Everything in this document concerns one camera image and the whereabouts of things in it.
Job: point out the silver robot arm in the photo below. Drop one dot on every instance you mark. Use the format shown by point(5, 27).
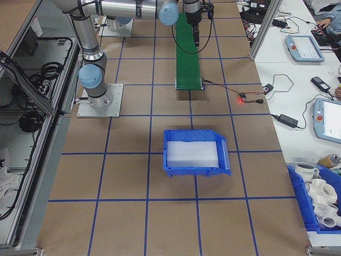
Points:
point(88, 42)
point(117, 25)

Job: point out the forearm in light blue sleeve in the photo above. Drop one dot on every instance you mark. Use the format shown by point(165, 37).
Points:
point(333, 12)

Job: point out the bare person hand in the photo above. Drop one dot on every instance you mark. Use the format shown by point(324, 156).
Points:
point(324, 23)
point(338, 93)

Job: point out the small module with red light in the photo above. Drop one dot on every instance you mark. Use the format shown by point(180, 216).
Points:
point(242, 95)

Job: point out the black power brick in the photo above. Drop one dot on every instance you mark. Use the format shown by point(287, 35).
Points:
point(279, 23)

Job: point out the black barrel plug lead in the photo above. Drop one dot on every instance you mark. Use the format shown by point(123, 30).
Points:
point(255, 101)

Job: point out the small black box white label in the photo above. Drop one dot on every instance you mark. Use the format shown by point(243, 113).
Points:
point(268, 88)

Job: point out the light blue teach pendant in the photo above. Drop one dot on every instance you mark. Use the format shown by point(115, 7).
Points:
point(303, 48)
point(327, 120)

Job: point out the black power adapter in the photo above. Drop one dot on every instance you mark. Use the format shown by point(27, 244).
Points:
point(288, 120)

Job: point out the blue plastic parts bin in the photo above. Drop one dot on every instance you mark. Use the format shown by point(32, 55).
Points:
point(170, 162)

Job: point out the white printed mug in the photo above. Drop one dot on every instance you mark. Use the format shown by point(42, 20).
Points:
point(303, 173)

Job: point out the yellow packet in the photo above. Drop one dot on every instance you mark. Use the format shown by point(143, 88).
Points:
point(329, 161)

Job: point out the deep blue storage bin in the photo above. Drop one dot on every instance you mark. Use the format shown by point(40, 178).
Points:
point(301, 200)

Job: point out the white pipe fitting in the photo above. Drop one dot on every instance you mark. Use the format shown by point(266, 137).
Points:
point(319, 190)
point(326, 216)

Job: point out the white crumpled cloth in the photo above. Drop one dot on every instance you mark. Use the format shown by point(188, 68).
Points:
point(8, 184)

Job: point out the aluminium profile post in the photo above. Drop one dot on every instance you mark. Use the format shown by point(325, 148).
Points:
point(262, 32)

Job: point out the white square base plate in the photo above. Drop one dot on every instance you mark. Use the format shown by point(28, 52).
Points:
point(106, 32)
point(114, 101)

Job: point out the aluminium profile rail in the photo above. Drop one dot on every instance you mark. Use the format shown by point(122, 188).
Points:
point(21, 252)
point(325, 249)

